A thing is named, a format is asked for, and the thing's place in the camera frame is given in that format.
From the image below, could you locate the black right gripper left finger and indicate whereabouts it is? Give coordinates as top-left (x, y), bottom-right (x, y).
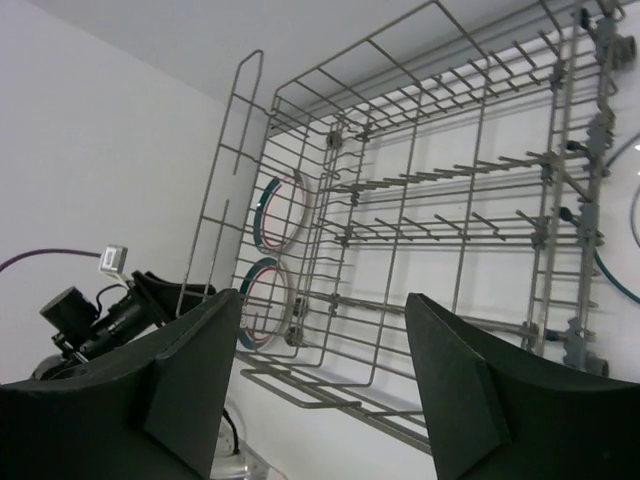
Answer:
top-left (1, 289), bottom-right (242, 479)

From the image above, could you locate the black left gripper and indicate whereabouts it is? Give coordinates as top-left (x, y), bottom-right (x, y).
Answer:
top-left (40, 271), bottom-right (216, 363)

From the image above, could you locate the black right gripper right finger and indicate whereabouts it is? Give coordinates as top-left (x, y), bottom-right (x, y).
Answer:
top-left (405, 293), bottom-right (639, 479)

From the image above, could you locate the teal red rimmed plate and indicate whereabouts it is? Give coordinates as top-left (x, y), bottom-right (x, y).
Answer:
top-left (239, 257), bottom-right (291, 351)
top-left (251, 170), bottom-right (309, 254)

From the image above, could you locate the white plate with dark outline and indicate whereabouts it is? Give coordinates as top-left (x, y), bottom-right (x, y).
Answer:
top-left (595, 131), bottom-right (639, 306)

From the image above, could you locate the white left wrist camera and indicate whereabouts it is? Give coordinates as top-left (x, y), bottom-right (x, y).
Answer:
top-left (98, 245), bottom-right (128, 280)

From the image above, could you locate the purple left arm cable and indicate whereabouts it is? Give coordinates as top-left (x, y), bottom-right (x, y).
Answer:
top-left (0, 248), bottom-right (105, 274)

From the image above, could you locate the grey wire dish rack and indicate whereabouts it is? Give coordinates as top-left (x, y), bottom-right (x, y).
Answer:
top-left (182, 1), bottom-right (636, 452)

